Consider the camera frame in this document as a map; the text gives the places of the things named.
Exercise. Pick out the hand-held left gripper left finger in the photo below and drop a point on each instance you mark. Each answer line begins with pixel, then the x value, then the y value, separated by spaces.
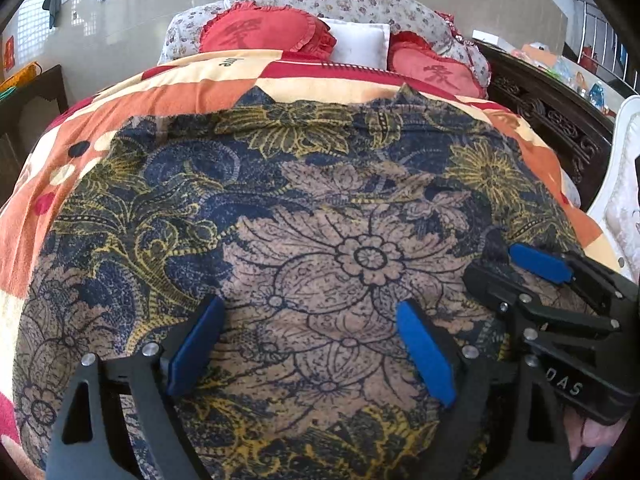
pixel 197 345

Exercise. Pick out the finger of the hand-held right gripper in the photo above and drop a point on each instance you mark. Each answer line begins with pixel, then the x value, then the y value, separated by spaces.
pixel 540 262
pixel 500 290

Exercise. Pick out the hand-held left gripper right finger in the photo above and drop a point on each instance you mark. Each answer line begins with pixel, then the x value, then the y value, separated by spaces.
pixel 425 355

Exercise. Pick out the navy brown floral shirt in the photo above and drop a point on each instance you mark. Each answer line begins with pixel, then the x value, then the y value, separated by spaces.
pixel 320 240

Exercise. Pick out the person's right hand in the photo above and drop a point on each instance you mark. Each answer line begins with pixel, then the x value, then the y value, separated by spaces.
pixel 597 435

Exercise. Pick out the white upholstered chair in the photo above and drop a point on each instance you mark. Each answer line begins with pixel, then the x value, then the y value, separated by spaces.
pixel 622 200

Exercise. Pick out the pile of colourful packets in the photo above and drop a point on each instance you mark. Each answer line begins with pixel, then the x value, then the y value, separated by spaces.
pixel 565 67

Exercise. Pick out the red canister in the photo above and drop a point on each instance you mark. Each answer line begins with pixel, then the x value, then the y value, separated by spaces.
pixel 589 60

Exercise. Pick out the red heart pillow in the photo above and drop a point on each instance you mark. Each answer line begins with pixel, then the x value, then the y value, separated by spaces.
pixel 435 72
pixel 250 30

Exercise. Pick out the metal railing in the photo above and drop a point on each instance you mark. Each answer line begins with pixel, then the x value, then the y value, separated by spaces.
pixel 586 20

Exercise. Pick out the orange red printed blanket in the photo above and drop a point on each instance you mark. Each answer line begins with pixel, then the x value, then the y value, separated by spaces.
pixel 150 95

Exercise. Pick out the plain dark wooden cabinet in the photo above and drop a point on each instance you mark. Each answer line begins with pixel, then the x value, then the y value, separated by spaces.
pixel 30 120

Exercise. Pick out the white pillow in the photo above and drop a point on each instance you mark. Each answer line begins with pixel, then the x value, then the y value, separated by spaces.
pixel 357 42

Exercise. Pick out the yellow flat box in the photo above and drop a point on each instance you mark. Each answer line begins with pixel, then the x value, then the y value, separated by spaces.
pixel 22 76

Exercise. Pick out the red wall sticker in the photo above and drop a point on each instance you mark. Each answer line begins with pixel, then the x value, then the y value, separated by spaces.
pixel 8 54

